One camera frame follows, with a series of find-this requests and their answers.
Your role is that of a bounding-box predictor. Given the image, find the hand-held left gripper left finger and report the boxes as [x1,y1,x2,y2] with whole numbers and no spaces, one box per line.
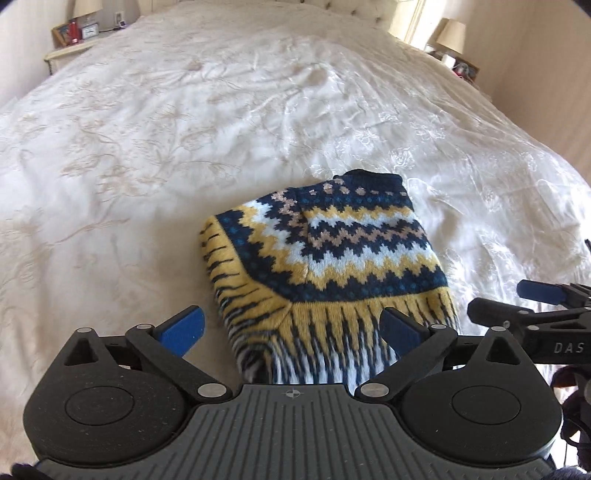
[62,305,234,402]

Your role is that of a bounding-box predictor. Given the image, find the cream bedside table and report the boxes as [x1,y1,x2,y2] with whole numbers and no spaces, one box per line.
[44,34,114,75]

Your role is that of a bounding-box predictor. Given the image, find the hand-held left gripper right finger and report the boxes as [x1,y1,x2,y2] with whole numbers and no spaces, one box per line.
[353,307,525,401]

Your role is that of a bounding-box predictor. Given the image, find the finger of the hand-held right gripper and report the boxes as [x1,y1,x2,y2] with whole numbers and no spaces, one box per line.
[517,279,591,308]
[467,298,591,333]

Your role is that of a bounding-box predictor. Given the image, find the beige shade table lamp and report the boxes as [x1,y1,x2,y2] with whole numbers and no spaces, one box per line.
[435,18,468,54]

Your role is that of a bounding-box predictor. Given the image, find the navy yellow white patterned sweater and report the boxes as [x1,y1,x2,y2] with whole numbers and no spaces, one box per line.
[198,169,460,386]

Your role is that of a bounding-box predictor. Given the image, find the person's right forearm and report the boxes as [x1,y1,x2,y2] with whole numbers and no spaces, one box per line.
[549,364,591,462]

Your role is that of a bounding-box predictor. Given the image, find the cream tufted headboard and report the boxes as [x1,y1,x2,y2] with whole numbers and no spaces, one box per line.
[175,0,428,44]

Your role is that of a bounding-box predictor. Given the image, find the white embroidered bedspread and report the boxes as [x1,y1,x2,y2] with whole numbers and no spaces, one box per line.
[0,0,591,467]

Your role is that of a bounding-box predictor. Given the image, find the cream shade table lamp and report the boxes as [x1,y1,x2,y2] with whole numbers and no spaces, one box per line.
[74,0,103,21]

